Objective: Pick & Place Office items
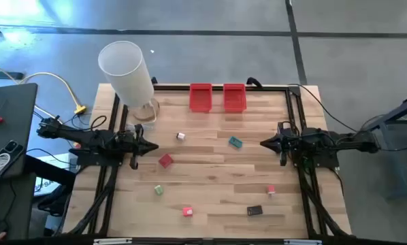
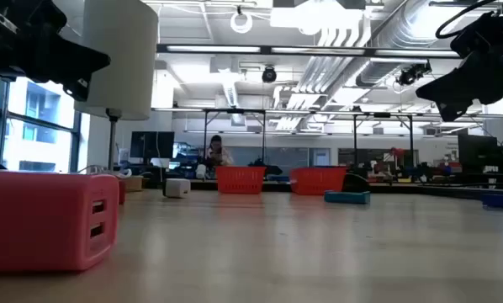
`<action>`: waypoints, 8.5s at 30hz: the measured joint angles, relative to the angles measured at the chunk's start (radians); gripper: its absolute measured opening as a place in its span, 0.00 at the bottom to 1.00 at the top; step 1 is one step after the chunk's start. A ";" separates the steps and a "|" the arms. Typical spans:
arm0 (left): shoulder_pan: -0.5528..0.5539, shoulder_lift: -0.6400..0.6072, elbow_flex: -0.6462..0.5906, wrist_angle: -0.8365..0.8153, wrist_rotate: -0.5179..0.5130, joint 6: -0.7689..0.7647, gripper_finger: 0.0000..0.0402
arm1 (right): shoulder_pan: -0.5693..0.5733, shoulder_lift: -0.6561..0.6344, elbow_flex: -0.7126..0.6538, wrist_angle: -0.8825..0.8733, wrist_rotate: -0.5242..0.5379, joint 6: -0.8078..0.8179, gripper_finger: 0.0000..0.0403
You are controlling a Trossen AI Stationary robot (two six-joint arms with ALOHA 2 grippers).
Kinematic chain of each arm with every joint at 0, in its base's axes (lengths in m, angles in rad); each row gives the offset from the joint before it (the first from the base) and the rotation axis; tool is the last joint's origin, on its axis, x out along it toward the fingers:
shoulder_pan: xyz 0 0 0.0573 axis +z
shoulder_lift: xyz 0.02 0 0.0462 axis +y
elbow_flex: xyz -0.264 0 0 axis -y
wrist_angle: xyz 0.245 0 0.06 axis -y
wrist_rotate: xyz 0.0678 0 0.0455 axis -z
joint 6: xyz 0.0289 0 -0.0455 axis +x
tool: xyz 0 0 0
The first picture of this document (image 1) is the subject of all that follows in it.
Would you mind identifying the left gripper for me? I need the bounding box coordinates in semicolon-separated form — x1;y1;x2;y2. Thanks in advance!
116;124;159;170

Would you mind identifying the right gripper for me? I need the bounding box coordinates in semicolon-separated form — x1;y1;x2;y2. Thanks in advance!
259;121;305;167

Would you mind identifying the red cube box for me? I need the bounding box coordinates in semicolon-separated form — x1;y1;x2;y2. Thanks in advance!
158;153;174;169

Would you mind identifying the small teal device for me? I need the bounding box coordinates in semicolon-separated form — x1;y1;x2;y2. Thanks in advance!
228;135;243;149

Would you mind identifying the wooden lamp base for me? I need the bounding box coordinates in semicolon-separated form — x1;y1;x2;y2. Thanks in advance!
128;97;161;122

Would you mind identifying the red plastic mesh basket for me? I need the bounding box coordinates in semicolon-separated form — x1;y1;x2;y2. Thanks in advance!
223;83;248;113
189;83;214;113

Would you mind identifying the white cylindrical lamp shade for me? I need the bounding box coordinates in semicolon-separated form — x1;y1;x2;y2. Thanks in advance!
97;40;156;108

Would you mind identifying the white printed box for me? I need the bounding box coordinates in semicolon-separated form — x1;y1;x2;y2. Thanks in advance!
35;152;71;198

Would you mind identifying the blue grey metal table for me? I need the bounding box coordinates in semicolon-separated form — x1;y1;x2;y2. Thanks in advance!
361;93;407;200

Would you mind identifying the dark grey side table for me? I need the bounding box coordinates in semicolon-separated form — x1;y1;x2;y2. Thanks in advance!
0;83;38;178

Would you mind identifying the smartphone in clear case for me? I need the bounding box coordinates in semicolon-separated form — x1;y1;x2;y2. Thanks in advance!
0;140;25;182

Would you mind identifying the black side desk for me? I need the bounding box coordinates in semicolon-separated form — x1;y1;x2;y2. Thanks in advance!
0;154;77;241

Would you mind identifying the black flat floor bar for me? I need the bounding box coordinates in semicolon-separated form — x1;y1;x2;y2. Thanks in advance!
0;70;25;81

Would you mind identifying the clear white lamp cable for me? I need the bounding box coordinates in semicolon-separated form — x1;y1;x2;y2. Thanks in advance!
125;100;157;132

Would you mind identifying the black aluminium table frame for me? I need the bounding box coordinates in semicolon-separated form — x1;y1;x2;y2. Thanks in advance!
65;83;353;239

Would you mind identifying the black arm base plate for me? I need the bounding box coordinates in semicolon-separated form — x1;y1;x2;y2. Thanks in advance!
76;139;126;167
290;141;340;169

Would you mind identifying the black power cable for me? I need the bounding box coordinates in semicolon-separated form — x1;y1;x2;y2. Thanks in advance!
287;83;359;133

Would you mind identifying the large black cable connector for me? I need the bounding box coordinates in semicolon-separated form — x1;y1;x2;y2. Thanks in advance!
246;77;264;89

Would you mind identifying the yellow extension cable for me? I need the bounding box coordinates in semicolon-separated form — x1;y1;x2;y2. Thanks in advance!
18;71;88;115
0;57;82;149

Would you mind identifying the grey metal bracket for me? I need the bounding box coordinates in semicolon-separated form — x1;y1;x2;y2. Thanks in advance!
93;238;133;245
284;239;323;245

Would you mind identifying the black cable bundle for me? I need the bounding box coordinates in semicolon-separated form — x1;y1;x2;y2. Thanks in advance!
36;185;71;217

